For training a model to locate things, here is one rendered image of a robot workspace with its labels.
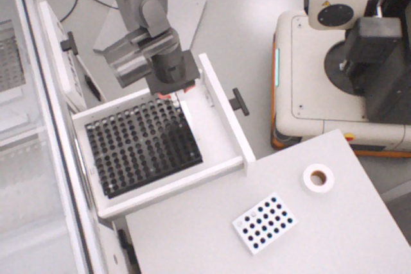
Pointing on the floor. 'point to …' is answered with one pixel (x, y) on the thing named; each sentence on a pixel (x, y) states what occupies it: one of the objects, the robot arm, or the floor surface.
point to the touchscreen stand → (107, 37)
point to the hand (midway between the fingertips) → (176, 91)
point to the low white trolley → (291, 201)
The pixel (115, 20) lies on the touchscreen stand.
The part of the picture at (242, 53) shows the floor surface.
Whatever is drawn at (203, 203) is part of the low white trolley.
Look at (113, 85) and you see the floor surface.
